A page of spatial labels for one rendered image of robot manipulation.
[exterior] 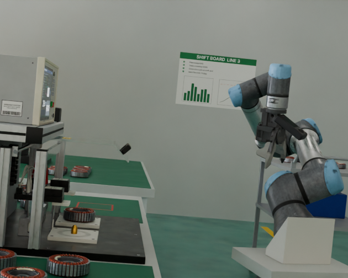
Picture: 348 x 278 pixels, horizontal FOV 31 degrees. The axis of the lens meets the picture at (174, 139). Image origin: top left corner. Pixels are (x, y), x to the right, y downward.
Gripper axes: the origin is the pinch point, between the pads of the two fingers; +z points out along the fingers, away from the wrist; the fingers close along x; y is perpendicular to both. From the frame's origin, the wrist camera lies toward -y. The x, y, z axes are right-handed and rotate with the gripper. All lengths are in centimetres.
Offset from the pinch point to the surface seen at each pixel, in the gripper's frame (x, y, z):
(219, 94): -454, 257, 20
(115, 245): 52, 29, 23
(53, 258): 84, 25, 17
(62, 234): 58, 45, 22
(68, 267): 86, 19, 18
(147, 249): 39, 25, 26
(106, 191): -76, 129, 47
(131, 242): 45, 28, 23
